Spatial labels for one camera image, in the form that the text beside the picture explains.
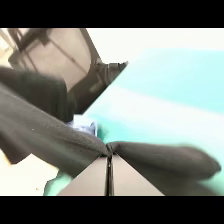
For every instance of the light blue garment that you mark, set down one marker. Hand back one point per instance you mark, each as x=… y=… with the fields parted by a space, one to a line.
x=83 y=126

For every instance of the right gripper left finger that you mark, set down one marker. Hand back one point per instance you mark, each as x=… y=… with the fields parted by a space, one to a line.
x=90 y=180

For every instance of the dark grey T-shirt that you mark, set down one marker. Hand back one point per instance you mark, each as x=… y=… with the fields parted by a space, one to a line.
x=43 y=133

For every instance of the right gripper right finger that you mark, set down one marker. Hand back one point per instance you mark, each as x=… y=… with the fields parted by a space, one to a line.
x=130 y=181

